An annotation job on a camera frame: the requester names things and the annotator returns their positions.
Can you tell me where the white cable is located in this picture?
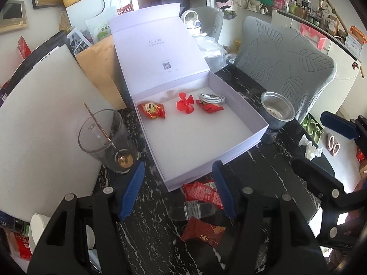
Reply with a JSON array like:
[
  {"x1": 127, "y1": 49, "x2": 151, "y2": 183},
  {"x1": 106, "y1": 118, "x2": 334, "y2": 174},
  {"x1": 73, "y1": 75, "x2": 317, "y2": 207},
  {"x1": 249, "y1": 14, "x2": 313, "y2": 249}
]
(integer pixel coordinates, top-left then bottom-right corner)
[{"x1": 198, "y1": 92, "x2": 227, "y2": 104}]

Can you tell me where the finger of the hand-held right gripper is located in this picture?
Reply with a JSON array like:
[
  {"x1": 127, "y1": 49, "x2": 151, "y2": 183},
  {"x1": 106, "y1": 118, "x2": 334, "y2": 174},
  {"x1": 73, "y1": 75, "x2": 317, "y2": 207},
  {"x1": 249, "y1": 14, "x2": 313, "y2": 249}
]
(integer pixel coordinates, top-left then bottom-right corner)
[
  {"x1": 292, "y1": 157, "x2": 355, "y2": 207},
  {"x1": 320, "y1": 111, "x2": 367, "y2": 141}
]

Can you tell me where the wall intercom panel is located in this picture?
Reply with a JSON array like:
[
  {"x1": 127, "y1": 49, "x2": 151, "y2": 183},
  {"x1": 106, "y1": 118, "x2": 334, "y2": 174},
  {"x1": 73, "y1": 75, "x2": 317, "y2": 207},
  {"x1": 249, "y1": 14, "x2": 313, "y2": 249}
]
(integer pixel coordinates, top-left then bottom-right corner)
[{"x1": 0, "y1": 0, "x2": 29, "y2": 34}]

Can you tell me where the white paper bag red label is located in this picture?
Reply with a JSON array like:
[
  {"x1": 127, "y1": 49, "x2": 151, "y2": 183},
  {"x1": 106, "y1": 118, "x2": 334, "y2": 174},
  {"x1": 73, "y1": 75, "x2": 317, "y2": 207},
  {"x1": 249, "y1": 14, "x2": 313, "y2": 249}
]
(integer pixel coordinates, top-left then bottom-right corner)
[{"x1": 109, "y1": 0, "x2": 134, "y2": 16}]

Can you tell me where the dark red candy packet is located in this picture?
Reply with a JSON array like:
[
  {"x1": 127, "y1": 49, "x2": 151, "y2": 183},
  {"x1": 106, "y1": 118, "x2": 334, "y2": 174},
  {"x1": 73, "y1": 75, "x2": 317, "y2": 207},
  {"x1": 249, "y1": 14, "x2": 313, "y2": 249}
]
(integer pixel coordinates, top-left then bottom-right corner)
[{"x1": 181, "y1": 217, "x2": 227, "y2": 247}]

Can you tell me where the red foil bag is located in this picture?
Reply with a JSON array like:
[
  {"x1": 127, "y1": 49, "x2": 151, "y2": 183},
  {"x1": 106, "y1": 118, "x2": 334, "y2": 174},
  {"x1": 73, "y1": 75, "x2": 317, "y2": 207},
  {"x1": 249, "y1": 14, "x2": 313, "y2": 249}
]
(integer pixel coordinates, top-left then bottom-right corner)
[{"x1": 18, "y1": 36, "x2": 32, "y2": 59}]

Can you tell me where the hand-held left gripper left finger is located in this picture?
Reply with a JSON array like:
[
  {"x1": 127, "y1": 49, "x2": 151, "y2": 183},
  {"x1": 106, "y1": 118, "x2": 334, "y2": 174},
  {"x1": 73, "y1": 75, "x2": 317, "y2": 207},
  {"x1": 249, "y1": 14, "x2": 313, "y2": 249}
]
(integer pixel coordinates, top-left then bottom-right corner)
[{"x1": 27, "y1": 162, "x2": 145, "y2": 275}]

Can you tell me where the red cartoon candy packet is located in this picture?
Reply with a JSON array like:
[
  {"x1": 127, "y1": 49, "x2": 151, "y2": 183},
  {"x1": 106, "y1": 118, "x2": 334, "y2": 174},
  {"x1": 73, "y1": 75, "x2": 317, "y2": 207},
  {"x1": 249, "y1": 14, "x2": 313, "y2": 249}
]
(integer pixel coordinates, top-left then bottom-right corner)
[{"x1": 138, "y1": 101, "x2": 167, "y2": 120}]

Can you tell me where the clear plastic bag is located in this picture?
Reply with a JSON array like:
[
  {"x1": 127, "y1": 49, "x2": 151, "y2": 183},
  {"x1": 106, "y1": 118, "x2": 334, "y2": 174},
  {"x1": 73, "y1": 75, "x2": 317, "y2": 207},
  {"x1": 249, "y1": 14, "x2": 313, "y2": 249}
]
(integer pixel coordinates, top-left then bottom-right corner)
[{"x1": 195, "y1": 34, "x2": 238, "y2": 73}]

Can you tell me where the red printed sauce packet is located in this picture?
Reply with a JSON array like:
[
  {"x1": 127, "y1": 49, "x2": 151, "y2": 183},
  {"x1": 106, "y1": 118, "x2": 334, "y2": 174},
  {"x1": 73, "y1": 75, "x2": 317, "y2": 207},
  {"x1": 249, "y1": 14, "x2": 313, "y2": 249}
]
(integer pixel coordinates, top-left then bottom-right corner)
[{"x1": 183, "y1": 181, "x2": 225, "y2": 210}]

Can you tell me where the grey leaf-pattern chair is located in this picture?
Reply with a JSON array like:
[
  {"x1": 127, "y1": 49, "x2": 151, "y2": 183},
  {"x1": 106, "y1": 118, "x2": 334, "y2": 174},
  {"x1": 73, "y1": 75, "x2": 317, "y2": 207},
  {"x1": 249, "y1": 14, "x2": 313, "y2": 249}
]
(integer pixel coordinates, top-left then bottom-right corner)
[{"x1": 234, "y1": 16, "x2": 338, "y2": 124}]

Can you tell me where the red plastic propeller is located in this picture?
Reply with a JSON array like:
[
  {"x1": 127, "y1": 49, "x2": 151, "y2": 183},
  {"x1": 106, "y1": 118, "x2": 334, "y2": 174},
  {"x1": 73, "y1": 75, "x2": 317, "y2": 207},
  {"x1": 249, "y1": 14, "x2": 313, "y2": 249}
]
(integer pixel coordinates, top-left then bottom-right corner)
[{"x1": 175, "y1": 92, "x2": 196, "y2": 118}]

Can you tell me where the brown cardboard box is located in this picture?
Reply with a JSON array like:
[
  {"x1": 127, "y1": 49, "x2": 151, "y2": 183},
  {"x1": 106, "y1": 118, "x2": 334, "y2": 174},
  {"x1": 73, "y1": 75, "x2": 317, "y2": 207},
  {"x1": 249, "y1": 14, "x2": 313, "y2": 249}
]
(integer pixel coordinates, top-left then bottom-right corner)
[{"x1": 328, "y1": 16, "x2": 340, "y2": 36}]

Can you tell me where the orange package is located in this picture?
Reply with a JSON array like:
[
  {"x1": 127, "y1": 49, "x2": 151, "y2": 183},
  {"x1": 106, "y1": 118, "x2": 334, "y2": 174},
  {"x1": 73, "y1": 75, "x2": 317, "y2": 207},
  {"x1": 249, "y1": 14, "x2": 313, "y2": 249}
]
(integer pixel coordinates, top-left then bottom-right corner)
[{"x1": 350, "y1": 26, "x2": 367, "y2": 43}]

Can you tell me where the metal cup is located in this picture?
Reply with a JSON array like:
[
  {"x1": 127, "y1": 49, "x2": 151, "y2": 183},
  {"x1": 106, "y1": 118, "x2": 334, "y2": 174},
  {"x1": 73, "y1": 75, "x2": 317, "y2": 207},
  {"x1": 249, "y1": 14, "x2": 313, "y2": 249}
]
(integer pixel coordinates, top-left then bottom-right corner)
[{"x1": 260, "y1": 91, "x2": 296, "y2": 130}]

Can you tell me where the white foam board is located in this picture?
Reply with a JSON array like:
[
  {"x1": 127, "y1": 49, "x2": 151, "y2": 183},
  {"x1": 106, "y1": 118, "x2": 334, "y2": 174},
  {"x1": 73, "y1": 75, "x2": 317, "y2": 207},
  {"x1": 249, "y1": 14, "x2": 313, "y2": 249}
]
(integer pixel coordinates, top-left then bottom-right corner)
[{"x1": 0, "y1": 44, "x2": 124, "y2": 221}]

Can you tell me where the white carton box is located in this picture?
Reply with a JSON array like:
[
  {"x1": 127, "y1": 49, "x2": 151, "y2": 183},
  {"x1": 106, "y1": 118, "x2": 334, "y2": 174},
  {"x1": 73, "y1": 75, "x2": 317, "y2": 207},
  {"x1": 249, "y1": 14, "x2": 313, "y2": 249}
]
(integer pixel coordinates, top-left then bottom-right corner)
[{"x1": 344, "y1": 35, "x2": 365, "y2": 61}]

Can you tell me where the clear plastic clip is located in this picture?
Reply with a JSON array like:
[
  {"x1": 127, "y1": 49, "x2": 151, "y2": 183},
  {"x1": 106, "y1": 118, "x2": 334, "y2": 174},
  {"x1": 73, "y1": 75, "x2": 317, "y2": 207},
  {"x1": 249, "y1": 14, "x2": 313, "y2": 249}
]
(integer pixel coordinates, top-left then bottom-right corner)
[{"x1": 169, "y1": 201, "x2": 217, "y2": 222}]

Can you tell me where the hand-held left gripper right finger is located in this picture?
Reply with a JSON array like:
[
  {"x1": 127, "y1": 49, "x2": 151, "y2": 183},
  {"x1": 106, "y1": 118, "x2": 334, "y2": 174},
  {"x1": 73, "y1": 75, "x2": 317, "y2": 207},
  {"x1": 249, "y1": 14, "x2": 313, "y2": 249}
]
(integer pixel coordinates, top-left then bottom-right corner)
[{"x1": 211, "y1": 160, "x2": 329, "y2": 275}]

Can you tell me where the woven straw fan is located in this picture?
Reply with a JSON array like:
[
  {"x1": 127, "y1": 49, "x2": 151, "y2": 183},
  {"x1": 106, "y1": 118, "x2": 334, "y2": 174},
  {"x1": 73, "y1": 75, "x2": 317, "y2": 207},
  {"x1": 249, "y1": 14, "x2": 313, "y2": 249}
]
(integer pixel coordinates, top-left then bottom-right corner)
[{"x1": 59, "y1": 11, "x2": 71, "y2": 33}]

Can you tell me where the brown paper envelope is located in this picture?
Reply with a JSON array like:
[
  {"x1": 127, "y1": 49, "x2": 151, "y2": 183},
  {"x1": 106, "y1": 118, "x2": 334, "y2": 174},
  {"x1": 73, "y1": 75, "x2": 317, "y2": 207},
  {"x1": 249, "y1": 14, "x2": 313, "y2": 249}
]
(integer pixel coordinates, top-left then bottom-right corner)
[{"x1": 76, "y1": 36, "x2": 133, "y2": 111}]

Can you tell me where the black and white photo print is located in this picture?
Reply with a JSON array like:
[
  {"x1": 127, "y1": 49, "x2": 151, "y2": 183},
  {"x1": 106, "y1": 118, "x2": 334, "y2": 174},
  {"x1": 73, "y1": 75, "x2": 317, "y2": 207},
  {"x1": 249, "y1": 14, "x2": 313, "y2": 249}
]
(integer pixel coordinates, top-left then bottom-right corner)
[{"x1": 67, "y1": 27, "x2": 94, "y2": 56}]

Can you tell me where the black package with white label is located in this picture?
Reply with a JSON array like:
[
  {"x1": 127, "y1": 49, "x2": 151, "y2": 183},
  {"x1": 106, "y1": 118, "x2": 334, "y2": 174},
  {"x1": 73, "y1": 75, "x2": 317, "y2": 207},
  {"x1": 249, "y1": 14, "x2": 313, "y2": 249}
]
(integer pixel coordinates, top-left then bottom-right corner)
[{"x1": 0, "y1": 30, "x2": 72, "y2": 104}]

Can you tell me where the white paper cup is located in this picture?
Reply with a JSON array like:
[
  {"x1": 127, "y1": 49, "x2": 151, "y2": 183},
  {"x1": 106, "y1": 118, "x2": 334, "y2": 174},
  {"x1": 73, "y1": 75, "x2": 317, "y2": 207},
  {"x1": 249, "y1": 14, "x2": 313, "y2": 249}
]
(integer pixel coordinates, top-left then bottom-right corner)
[{"x1": 29, "y1": 213, "x2": 97, "y2": 251}]

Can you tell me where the red carton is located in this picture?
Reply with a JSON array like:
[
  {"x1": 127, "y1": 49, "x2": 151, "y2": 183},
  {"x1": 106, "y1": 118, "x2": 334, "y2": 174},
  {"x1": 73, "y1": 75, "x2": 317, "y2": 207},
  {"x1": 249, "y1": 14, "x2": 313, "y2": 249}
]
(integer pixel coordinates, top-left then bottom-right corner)
[{"x1": 13, "y1": 232, "x2": 33, "y2": 262}]

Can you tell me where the bamboo pole with leaves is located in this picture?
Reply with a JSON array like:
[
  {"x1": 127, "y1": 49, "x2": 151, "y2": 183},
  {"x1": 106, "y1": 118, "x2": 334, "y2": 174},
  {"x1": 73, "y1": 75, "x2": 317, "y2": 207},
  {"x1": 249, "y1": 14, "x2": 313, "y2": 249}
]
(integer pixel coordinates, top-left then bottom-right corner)
[{"x1": 304, "y1": 0, "x2": 366, "y2": 78}]

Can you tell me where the gold metal spoon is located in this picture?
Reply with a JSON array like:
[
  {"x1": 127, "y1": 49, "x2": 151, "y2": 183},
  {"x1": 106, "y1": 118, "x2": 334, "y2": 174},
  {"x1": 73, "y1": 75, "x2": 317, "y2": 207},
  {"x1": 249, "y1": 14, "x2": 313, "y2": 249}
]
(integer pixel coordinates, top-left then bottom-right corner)
[{"x1": 84, "y1": 102, "x2": 134, "y2": 169}]

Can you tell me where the white fridge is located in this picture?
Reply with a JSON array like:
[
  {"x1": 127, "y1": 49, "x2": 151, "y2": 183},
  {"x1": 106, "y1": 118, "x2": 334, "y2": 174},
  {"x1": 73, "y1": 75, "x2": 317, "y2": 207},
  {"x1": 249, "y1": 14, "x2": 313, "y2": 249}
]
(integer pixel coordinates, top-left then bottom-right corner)
[{"x1": 66, "y1": 0, "x2": 140, "y2": 33}]

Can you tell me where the crumpled white tissue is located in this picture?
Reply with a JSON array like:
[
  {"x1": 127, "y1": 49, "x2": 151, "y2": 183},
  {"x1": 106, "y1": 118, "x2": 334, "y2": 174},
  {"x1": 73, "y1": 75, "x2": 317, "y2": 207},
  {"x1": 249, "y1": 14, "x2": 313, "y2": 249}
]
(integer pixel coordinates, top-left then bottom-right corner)
[{"x1": 299, "y1": 135, "x2": 323, "y2": 161}]

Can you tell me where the grey covered chair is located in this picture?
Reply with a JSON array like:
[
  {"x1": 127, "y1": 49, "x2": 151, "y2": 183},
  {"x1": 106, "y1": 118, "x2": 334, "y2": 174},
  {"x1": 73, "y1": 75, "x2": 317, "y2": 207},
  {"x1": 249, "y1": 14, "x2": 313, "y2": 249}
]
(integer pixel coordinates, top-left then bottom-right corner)
[{"x1": 188, "y1": 6, "x2": 225, "y2": 44}]

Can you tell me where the small red candy packet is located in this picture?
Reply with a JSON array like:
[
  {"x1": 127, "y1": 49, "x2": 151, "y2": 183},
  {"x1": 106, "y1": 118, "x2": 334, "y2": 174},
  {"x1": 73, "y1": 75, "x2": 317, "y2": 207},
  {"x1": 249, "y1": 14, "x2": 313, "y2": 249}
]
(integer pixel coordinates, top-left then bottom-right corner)
[{"x1": 195, "y1": 99, "x2": 225, "y2": 115}]

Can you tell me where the white water bottle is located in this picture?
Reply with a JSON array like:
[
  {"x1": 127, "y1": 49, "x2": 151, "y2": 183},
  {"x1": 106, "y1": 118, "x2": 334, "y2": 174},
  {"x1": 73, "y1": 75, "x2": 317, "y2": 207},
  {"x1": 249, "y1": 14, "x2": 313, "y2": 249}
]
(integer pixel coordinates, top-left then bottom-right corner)
[{"x1": 180, "y1": 10, "x2": 203, "y2": 36}]

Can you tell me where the green and white pouch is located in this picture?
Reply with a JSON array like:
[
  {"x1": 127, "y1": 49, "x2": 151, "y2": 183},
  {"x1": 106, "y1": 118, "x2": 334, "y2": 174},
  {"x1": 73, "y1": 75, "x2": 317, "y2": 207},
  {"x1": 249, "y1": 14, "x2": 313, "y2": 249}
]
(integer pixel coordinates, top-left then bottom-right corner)
[{"x1": 85, "y1": 6, "x2": 117, "y2": 44}]

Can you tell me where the lavender gift box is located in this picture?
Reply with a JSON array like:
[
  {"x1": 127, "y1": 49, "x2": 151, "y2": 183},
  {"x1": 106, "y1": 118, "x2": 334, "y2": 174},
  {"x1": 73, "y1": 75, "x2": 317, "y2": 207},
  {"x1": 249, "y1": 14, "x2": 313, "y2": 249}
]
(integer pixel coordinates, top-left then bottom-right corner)
[{"x1": 108, "y1": 2, "x2": 269, "y2": 192}]

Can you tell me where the pink plastic bag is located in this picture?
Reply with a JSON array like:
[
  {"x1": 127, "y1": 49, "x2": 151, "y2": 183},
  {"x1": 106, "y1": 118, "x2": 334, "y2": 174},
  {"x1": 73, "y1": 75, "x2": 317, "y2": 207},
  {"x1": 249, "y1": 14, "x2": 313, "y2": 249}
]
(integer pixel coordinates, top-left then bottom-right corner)
[{"x1": 298, "y1": 23, "x2": 328, "y2": 53}]

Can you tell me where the clear drinking glass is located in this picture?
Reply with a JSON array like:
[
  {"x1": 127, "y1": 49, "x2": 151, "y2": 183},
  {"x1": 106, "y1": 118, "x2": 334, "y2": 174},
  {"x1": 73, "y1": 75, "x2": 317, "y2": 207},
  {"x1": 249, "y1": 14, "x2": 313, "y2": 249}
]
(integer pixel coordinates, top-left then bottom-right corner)
[{"x1": 78, "y1": 109, "x2": 140, "y2": 174}]

